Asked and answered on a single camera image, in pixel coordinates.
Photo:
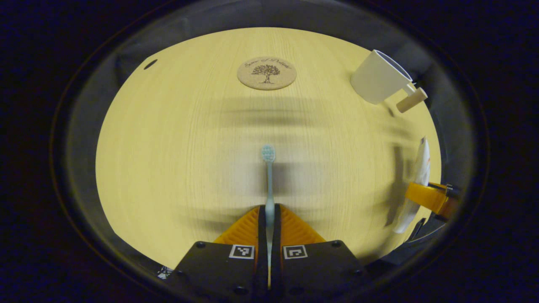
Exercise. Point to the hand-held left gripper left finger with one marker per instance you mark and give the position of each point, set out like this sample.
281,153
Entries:
262,235

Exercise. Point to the white toothpaste tube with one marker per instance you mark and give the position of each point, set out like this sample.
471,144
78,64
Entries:
422,164

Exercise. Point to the round cork coaster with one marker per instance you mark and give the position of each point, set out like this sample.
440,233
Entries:
267,73

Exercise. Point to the light blue toothbrush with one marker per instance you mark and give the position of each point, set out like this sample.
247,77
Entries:
268,181

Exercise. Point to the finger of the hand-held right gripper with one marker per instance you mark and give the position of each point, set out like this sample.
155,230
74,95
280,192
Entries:
425,195

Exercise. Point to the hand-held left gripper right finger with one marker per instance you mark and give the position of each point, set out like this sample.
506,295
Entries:
276,235

